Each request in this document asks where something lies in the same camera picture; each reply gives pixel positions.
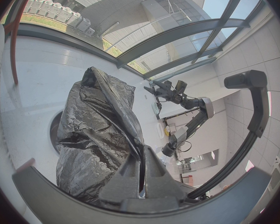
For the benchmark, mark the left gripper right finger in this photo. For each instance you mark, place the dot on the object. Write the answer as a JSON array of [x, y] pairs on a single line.
[[161, 185]]

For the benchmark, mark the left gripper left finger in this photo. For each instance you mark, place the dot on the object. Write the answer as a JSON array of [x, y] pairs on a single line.
[[126, 185]]

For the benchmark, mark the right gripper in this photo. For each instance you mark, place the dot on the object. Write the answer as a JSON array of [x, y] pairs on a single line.
[[169, 94]]

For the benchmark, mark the black plastic bag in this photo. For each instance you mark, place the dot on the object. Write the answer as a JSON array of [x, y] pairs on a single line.
[[95, 129]]

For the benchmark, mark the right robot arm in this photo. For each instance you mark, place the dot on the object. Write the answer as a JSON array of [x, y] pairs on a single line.
[[207, 108]]

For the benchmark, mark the grey trash bin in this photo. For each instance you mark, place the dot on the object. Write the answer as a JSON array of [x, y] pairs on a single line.
[[54, 129]]

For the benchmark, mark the window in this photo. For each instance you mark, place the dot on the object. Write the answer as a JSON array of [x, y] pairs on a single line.
[[135, 13]]

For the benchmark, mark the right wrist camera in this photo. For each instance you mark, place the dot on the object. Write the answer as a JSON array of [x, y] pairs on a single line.
[[180, 87]]

